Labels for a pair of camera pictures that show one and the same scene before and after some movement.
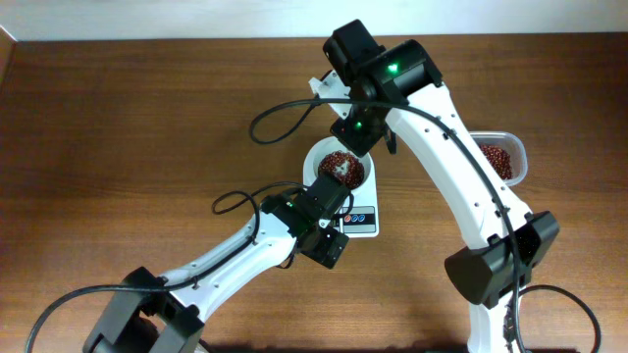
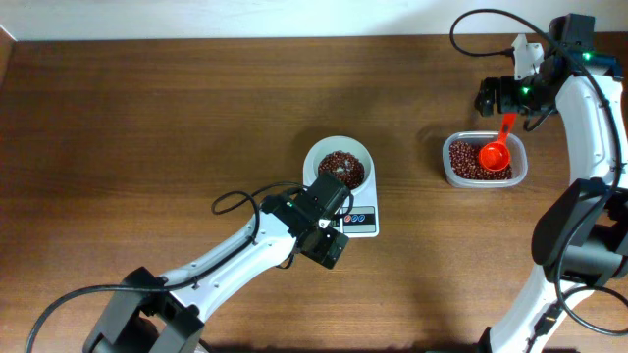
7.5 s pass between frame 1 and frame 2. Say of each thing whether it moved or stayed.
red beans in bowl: stayed
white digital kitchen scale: stayed
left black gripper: stayed
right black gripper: moved
